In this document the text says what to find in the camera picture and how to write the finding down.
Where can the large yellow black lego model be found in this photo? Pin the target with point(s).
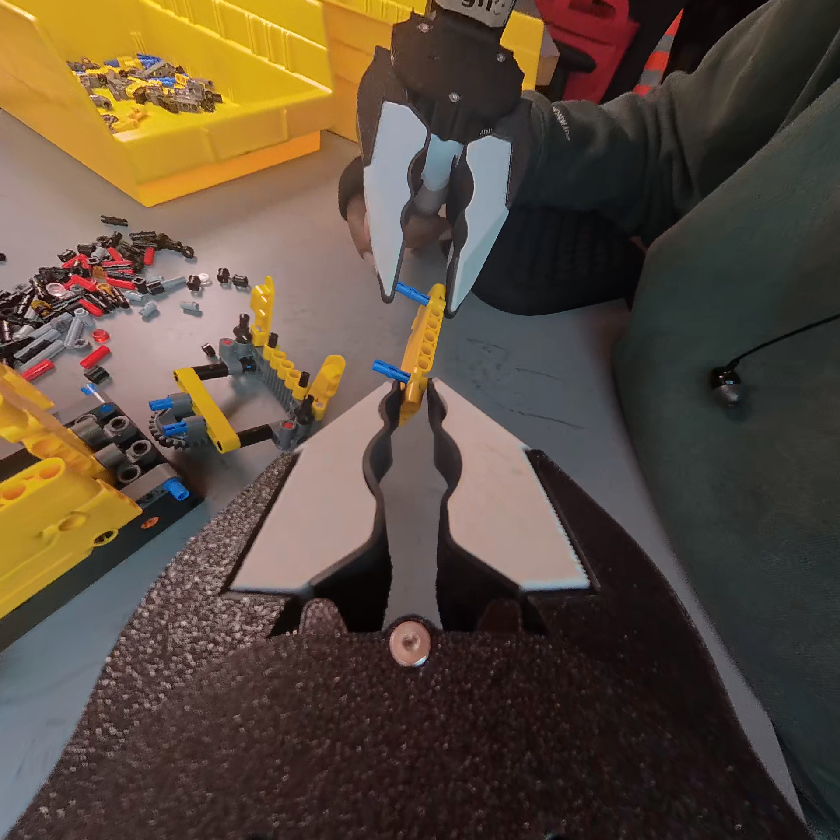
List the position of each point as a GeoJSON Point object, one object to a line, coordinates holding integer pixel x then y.
{"type": "Point", "coordinates": [46, 512]}

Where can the person's right hand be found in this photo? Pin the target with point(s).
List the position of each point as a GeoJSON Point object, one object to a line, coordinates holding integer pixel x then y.
{"type": "Point", "coordinates": [426, 229]}

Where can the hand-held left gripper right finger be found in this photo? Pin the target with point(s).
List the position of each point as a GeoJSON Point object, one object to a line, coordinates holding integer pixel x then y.
{"type": "Point", "coordinates": [505, 518]}

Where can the heap of mixed lego pieces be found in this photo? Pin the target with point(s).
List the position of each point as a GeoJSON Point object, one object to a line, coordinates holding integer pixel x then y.
{"type": "Point", "coordinates": [144, 85]}

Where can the pile of small lego pins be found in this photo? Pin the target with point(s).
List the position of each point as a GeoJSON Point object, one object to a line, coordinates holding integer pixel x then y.
{"type": "Point", "coordinates": [79, 289]}

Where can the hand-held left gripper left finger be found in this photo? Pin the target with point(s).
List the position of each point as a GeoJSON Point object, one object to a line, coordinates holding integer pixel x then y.
{"type": "Point", "coordinates": [321, 518]}

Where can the black padded armrest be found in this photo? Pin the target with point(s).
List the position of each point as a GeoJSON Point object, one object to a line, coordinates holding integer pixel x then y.
{"type": "Point", "coordinates": [558, 262]}

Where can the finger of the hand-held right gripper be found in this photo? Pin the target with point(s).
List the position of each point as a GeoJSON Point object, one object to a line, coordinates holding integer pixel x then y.
{"type": "Point", "coordinates": [489, 197]}
{"type": "Point", "coordinates": [387, 184]}

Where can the yellow lego beam with black pins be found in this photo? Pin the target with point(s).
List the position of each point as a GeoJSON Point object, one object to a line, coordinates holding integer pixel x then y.
{"type": "Point", "coordinates": [208, 417]}

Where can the orange reflective vest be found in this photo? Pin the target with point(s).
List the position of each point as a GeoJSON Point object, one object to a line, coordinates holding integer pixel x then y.
{"type": "Point", "coordinates": [656, 59]}

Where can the blue lego pin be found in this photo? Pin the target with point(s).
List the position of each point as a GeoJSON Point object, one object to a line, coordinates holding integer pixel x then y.
{"type": "Point", "coordinates": [410, 292]}
{"type": "Point", "coordinates": [388, 369]}

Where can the yellow plastic storage bin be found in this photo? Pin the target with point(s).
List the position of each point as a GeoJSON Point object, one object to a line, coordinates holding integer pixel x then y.
{"type": "Point", "coordinates": [354, 65]}
{"type": "Point", "coordinates": [216, 151]}

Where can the grey lego gear with blue pins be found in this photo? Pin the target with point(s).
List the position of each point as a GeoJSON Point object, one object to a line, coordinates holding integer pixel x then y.
{"type": "Point", "coordinates": [177, 410]}

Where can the person's right forearm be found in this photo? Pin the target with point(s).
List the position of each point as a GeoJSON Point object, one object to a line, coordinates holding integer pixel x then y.
{"type": "Point", "coordinates": [656, 144]}

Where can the grey yellow lego rack assembly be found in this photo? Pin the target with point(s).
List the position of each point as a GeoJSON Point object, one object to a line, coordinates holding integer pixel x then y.
{"type": "Point", "coordinates": [289, 374]}

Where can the yellow lego panel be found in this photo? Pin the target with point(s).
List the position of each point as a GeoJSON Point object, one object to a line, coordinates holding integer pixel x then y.
{"type": "Point", "coordinates": [423, 341]}

